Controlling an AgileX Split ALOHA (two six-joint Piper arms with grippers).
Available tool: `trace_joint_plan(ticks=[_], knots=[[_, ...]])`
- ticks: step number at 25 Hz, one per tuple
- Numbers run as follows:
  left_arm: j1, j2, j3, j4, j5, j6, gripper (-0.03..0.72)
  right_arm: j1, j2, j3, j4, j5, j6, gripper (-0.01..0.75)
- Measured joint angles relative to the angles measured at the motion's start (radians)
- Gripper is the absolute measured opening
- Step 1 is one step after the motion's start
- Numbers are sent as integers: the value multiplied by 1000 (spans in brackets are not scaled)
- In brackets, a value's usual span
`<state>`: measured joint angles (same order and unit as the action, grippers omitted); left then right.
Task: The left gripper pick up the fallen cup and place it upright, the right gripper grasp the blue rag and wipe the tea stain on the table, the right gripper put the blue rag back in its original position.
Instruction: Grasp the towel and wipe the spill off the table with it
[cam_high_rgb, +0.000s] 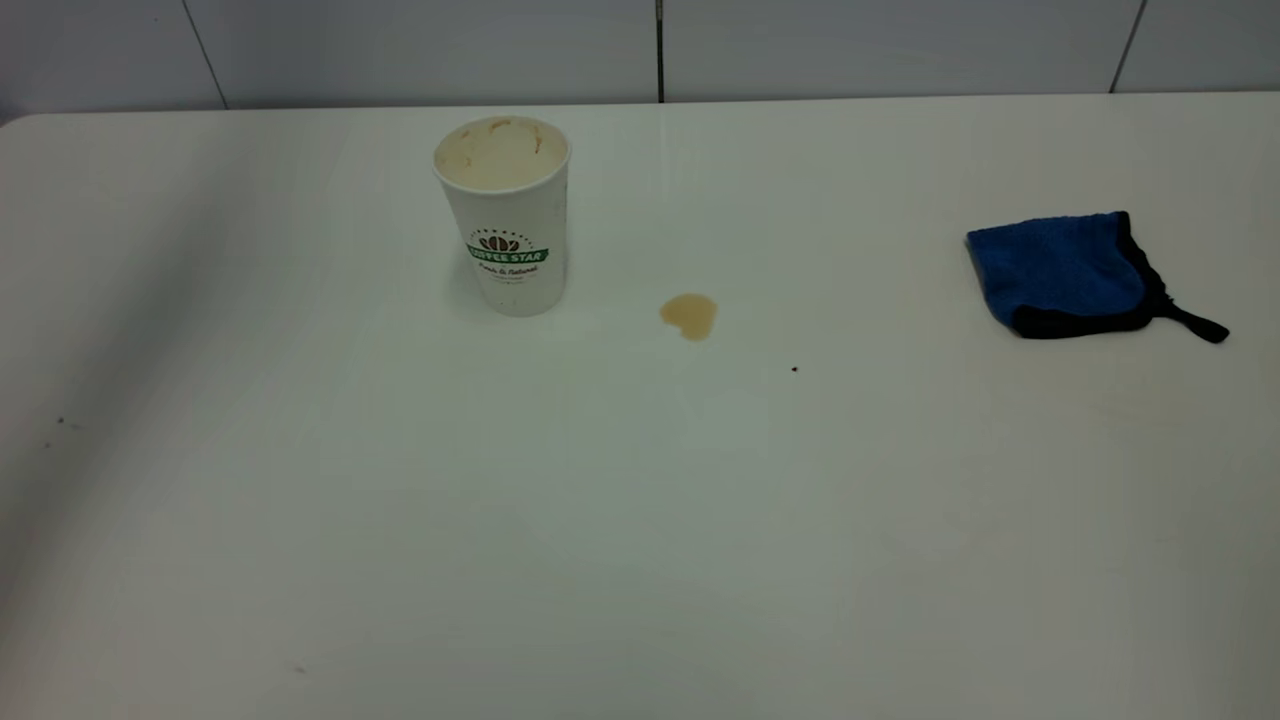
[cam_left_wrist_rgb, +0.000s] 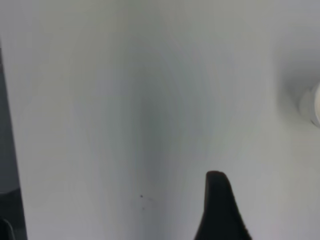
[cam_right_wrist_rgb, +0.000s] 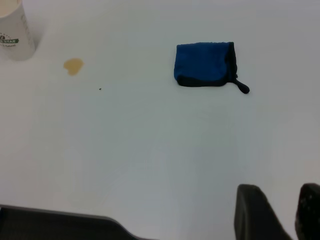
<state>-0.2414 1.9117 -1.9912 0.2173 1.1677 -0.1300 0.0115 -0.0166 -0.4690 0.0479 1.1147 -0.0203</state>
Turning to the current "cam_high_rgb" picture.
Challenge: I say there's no white paper coffee cup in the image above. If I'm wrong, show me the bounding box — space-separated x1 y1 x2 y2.
432 115 573 318

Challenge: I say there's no blue black-trimmed cleaning cloth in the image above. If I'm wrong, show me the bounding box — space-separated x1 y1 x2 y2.
965 211 1231 345

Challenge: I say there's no brown coffee spill stain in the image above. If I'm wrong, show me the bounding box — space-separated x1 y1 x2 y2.
659 293 719 344

